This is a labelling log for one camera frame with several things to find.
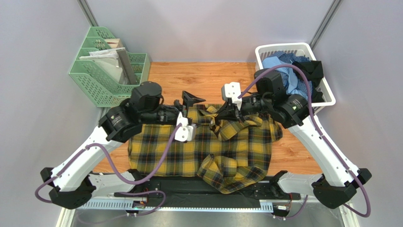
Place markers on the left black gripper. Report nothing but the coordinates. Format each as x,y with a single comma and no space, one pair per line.
188,100

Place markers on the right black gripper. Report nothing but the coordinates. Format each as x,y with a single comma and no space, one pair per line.
232,109

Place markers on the yellow plaid long sleeve shirt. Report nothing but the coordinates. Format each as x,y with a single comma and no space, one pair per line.
227,155

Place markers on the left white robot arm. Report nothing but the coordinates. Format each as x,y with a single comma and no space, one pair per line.
73,182

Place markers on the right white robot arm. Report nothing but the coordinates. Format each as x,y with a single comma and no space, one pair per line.
340,178

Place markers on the light blue shirt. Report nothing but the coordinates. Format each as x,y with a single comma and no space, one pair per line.
292,82

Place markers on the white laundry basket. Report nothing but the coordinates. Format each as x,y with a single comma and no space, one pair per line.
299,49

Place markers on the black garment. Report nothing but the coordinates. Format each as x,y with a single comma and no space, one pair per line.
313,71

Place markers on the grey folder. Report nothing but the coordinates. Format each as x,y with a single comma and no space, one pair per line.
129,77

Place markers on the green file organizer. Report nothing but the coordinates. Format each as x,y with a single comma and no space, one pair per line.
99,87

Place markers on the papers in organizer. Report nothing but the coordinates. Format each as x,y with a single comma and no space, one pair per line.
109,61

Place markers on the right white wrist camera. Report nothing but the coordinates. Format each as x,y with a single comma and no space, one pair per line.
230,92

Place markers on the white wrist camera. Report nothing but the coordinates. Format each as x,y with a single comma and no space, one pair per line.
187,129
230,92

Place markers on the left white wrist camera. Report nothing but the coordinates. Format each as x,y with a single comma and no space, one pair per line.
187,129

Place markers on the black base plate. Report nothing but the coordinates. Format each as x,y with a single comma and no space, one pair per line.
193,192

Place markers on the aluminium rail frame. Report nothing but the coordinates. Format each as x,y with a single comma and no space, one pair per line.
126,212

